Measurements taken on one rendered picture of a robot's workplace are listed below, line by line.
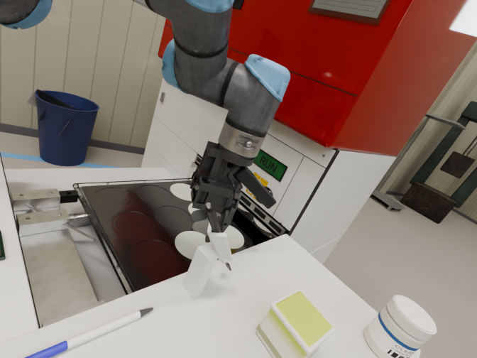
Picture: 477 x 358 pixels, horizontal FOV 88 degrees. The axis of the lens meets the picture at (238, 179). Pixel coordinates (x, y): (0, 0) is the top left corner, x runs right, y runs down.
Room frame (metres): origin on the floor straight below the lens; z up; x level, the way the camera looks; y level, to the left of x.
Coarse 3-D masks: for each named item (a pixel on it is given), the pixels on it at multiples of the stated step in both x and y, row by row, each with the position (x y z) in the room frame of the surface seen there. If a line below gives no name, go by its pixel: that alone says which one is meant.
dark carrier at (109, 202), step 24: (96, 192) 0.51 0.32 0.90; (120, 192) 0.55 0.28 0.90; (144, 192) 0.60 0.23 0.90; (168, 192) 0.65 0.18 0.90; (96, 216) 0.44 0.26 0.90; (120, 216) 0.47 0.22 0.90; (144, 216) 0.50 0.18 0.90; (168, 216) 0.54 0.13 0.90; (120, 240) 0.40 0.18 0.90; (144, 240) 0.43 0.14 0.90; (168, 240) 0.46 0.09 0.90; (144, 264) 0.37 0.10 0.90; (168, 264) 0.39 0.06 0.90
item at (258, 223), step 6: (192, 162) 0.85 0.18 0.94; (192, 168) 0.84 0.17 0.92; (192, 174) 0.84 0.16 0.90; (240, 204) 0.69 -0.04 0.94; (240, 210) 0.68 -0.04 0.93; (246, 210) 0.67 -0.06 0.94; (246, 216) 0.66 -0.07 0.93; (252, 216) 0.65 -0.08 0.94; (234, 222) 0.69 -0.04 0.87; (252, 222) 0.64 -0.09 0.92; (258, 222) 0.63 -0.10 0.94; (264, 222) 0.64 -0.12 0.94; (240, 228) 0.67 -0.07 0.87; (258, 228) 0.63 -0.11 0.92; (264, 228) 0.62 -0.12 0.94; (270, 228) 0.62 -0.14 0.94; (264, 234) 0.61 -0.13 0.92; (270, 234) 0.60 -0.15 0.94; (276, 234) 0.60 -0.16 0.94
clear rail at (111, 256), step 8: (80, 192) 0.49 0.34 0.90; (80, 200) 0.47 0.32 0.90; (88, 208) 0.45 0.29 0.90; (88, 216) 0.43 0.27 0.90; (96, 224) 0.41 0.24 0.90; (96, 232) 0.40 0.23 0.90; (104, 240) 0.38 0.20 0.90; (104, 248) 0.37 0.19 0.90; (112, 256) 0.35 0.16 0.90; (112, 264) 0.34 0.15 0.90; (120, 264) 0.34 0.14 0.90; (120, 272) 0.33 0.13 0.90; (120, 280) 0.32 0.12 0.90; (128, 280) 0.32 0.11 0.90; (128, 288) 0.30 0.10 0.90
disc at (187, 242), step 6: (180, 234) 0.49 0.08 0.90; (186, 234) 0.50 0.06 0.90; (192, 234) 0.51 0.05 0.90; (198, 234) 0.52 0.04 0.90; (180, 240) 0.47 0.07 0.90; (186, 240) 0.48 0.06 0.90; (192, 240) 0.49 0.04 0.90; (198, 240) 0.50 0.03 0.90; (204, 240) 0.51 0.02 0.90; (180, 246) 0.45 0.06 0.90; (186, 246) 0.46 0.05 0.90; (192, 246) 0.47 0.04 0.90; (210, 246) 0.50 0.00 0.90; (180, 252) 0.44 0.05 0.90; (186, 252) 0.45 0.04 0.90; (192, 252) 0.45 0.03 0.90; (192, 258) 0.44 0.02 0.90
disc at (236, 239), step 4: (228, 228) 0.60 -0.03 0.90; (232, 228) 0.61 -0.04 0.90; (224, 232) 0.58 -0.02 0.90; (228, 232) 0.58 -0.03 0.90; (232, 232) 0.59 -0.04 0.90; (236, 232) 0.60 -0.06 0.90; (240, 232) 0.61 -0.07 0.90; (228, 236) 0.57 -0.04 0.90; (232, 236) 0.57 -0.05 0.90; (236, 236) 0.58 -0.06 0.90; (240, 236) 0.59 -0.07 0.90; (232, 240) 0.56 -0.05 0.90; (236, 240) 0.56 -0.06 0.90; (240, 240) 0.57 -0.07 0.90; (232, 244) 0.54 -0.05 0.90; (236, 244) 0.55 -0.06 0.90; (240, 244) 0.55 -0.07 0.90; (232, 248) 0.53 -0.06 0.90; (236, 248) 0.53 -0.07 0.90
